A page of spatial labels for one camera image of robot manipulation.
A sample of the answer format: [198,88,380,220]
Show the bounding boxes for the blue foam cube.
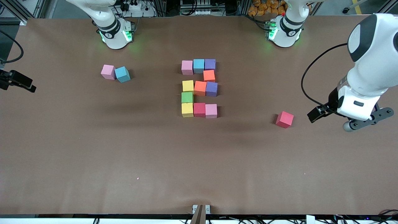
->
[193,59,205,74]
[115,66,131,83]

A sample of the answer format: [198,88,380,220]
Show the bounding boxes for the pink foam cube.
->
[205,104,218,119]
[181,60,194,76]
[101,65,116,80]

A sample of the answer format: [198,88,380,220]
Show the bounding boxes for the orange snack bags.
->
[248,0,287,16]

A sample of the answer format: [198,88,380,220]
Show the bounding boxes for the black cable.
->
[301,43,349,109]
[0,30,24,64]

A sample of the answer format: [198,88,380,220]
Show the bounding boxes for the white electrical device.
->
[180,0,212,16]

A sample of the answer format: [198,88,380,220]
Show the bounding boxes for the metal camera pole bracket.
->
[192,204,211,224]

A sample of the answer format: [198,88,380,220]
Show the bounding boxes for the aluminium frame profile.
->
[384,0,398,14]
[0,0,47,26]

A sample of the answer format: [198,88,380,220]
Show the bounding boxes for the white power strip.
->
[120,0,156,17]

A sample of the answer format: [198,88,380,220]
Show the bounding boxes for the red foam cube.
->
[275,111,294,129]
[193,103,206,118]

